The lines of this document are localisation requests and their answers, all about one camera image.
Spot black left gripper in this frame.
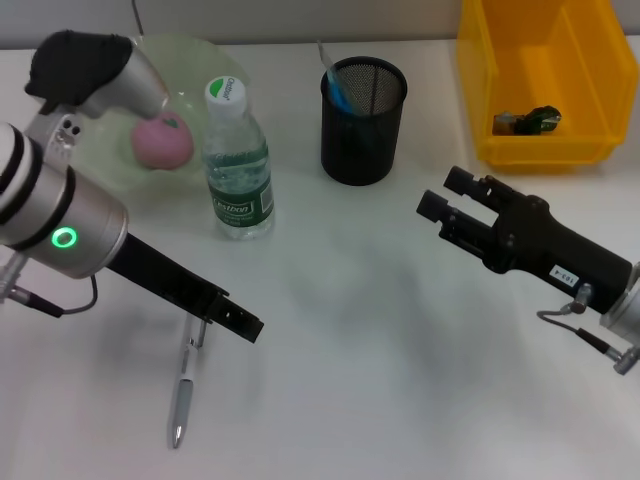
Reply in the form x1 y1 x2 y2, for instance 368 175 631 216
107 232 265 345

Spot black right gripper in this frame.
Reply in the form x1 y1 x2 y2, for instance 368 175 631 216
415 166 634 316

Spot silver ballpoint pen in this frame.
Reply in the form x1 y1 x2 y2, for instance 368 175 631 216
167 314 209 450

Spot green plastic wrapper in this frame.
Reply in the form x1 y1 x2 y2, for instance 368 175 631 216
492 103 564 137

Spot blue scissors with cap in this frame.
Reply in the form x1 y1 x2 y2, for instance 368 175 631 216
327 72 359 117

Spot clear water bottle green label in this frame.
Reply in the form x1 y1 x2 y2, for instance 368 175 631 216
201 75 277 241

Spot transparent plastic ruler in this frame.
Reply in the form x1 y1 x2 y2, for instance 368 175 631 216
316 39 369 119

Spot pink toy peach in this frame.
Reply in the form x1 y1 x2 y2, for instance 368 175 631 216
130 112 195 171

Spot black mesh pen holder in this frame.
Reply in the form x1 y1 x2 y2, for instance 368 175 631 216
320 56 409 187

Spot pale green wavy glass plate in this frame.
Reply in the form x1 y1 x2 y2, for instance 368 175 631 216
64 32 253 201

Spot yellow plastic bin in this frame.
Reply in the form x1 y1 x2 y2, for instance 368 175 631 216
455 0 640 175

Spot right gripper cable with plugs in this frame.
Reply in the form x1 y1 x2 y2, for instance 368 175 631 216
535 283 640 374

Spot gripper cable with plugs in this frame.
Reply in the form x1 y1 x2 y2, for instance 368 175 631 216
0 252 100 319
535 283 640 374

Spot left gripper cable with plugs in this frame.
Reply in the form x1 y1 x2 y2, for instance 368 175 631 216
0 252 100 319

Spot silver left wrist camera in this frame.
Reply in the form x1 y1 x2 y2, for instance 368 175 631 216
23 29 171 162

